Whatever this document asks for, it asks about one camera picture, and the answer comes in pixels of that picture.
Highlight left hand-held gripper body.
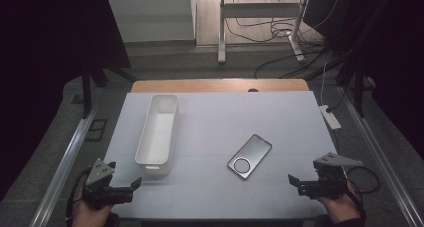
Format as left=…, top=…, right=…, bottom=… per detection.
left=81, top=158, right=134, bottom=210

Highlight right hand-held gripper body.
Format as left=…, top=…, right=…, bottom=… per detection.
left=298, top=152, right=365, bottom=200

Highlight grey phone case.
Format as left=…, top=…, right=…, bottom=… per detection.
left=227, top=133, right=273, bottom=181

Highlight person's right hand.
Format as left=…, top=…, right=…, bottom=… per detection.
left=316, top=183, right=361, bottom=225

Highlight person's left hand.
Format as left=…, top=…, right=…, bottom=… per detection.
left=71, top=194, right=113, bottom=227

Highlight white power strip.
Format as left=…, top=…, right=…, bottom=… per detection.
left=318, top=104, right=343, bottom=132

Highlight white plastic storage box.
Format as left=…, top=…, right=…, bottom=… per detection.
left=134, top=94, right=180, bottom=178

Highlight black stand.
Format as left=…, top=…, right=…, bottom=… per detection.
left=335, top=65, right=368, bottom=118
left=80, top=64, right=136, bottom=119

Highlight white board mat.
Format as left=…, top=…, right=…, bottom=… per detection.
left=103, top=91, right=338, bottom=220

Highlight wooden table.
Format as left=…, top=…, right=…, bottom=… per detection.
left=130, top=78, right=310, bottom=94

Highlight black curtain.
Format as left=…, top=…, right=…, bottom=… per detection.
left=303, top=0, right=424, bottom=160
left=0, top=0, right=132, bottom=201

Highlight white cabinet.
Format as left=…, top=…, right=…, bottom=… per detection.
left=106, top=0, right=198, bottom=44

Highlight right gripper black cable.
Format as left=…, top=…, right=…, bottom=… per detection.
left=345, top=181, right=367, bottom=221

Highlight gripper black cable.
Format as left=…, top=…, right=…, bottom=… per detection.
left=65, top=166, right=93, bottom=223
left=345, top=181, right=367, bottom=221

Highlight aluminium rail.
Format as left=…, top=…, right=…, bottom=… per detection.
left=30, top=107, right=98, bottom=227
left=337, top=86, right=424, bottom=227

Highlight black floor frame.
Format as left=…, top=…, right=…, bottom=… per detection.
left=84, top=118, right=109, bottom=142

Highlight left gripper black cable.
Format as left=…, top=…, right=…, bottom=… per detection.
left=65, top=166, right=93, bottom=223

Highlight black cable loop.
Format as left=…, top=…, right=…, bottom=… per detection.
left=346, top=166, right=381, bottom=194

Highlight black plug cable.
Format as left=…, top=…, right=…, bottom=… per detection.
left=325, top=86, right=349, bottom=114

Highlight white cable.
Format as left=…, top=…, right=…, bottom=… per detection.
left=319, top=61, right=330, bottom=107

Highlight tangled black floor cables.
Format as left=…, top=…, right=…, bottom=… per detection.
left=224, top=0, right=334, bottom=80

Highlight white metal desk frame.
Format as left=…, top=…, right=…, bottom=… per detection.
left=217, top=0, right=313, bottom=65

